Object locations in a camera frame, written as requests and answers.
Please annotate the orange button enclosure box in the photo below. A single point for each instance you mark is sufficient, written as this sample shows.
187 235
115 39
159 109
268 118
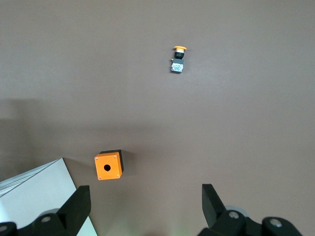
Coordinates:
108 167

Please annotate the yellow mushroom push button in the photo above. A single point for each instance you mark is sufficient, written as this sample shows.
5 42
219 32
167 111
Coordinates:
177 62

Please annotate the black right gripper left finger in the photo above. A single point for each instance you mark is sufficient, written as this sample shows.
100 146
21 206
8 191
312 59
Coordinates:
71 211

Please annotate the white drawer cabinet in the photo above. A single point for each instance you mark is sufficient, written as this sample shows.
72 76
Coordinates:
37 196

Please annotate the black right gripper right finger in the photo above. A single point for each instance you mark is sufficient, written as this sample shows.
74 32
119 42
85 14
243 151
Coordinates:
221 216

